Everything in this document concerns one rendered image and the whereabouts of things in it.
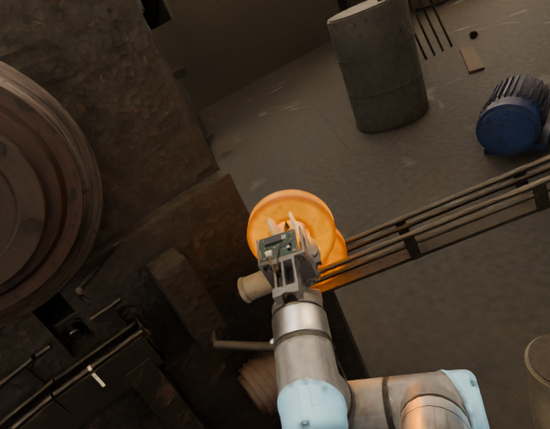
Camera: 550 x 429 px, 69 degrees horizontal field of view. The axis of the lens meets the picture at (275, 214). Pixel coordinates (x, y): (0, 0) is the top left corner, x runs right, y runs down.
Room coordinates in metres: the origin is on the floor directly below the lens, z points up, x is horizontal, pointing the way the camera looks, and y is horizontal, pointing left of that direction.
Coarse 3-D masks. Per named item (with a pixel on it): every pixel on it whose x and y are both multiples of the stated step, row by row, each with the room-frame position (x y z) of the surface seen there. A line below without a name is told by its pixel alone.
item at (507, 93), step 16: (512, 80) 1.98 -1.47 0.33; (528, 80) 1.94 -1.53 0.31; (496, 96) 1.92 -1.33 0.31; (512, 96) 1.81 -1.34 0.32; (528, 96) 1.79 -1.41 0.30; (544, 96) 1.84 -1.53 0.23; (480, 112) 1.93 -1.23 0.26; (496, 112) 1.76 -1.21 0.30; (512, 112) 1.71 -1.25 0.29; (528, 112) 1.68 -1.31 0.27; (544, 112) 1.73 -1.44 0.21; (480, 128) 1.82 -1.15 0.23; (496, 128) 1.77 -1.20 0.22; (512, 128) 1.72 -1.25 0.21; (528, 128) 1.67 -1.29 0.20; (544, 128) 1.87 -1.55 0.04; (496, 144) 1.77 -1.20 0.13; (512, 144) 1.72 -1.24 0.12; (528, 144) 1.67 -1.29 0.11; (544, 144) 1.73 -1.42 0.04
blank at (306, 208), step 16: (288, 192) 0.61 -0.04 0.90; (304, 192) 0.61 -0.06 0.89; (256, 208) 0.62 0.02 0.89; (272, 208) 0.61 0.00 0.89; (288, 208) 0.60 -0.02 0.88; (304, 208) 0.59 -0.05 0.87; (320, 208) 0.59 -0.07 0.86; (256, 224) 0.61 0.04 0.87; (304, 224) 0.60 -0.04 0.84; (320, 224) 0.59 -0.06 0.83; (320, 240) 0.59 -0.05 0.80; (256, 256) 0.62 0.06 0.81
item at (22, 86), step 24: (0, 72) 0.72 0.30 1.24; (24, 96) 0.72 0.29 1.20; (48, 96) 0.73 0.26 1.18; (48, 120) 0.72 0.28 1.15; (72, 120) 0.74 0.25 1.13; (72, 144) 0.73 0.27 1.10; (96, 168) 0.73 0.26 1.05; (96, 192) 0.72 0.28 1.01; (96, 216) 0.72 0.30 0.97; (72, 264) 0.68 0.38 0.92; (48, 288) 0.66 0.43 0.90; (0, 312) 0.63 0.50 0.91; (24, 312) 0.64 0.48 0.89
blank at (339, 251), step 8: (336, 232) 0.69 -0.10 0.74; (336, 240) 0.68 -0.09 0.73; (336, 248) 0.68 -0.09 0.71; (344, 248) 0.68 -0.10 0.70; (328, 256) 0.68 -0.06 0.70; (336, 256) 0.68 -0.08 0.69; (344, 256) 0.68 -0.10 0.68; (328, 264) 0.69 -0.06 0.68; (328, 272) 0.69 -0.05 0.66; (328, 280) 0.69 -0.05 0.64
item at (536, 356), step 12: (540, 336) 0.45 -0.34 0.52; (528, 348) 0.44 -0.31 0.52; (540, 348) 0.43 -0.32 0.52; (528, 360) 0.42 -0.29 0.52; (540, 360) 0.41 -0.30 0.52; (528, 372) 0.41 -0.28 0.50; (540, 372) 0.39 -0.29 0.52; (528, 384) 0.42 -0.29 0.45; (540, 384) 0.39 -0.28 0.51; (540, 396) 0.39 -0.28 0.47; (540, 408) 0.39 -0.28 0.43; (540, 420) 0.39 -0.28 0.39
